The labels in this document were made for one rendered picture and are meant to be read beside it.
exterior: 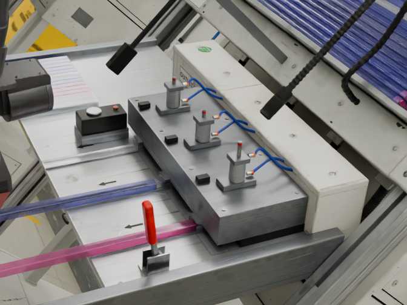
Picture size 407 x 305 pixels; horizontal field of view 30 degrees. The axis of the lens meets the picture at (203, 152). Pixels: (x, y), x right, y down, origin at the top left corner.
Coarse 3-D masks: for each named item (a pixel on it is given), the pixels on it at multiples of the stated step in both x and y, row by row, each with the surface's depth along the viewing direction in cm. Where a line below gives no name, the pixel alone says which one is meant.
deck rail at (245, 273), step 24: (288, 240) 101; (312, 240) 101; (336, 240) 103; (192, 264) 96; (216, 264) 96; (240, 264) 97; (264, 264) 99; (288, 264) 101; (312, 264) 103; (120, 288) 91; (144, 288) 92; (168, 288) 93; (192, 288) 95; (216, 288) 97; (240, 288) 99; (264, 288) 101
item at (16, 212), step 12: (84, 192) 108; (96, 192) 108; (108, 192) 108; (120, 192) 109; (132, 192) 110; (36, 204) 104; (48, 204) 105; (60, 204) 105; (72, 204) 106; (84, 204) 107; (0, 216) 102; (12, 216) 103; (24, 216) 104
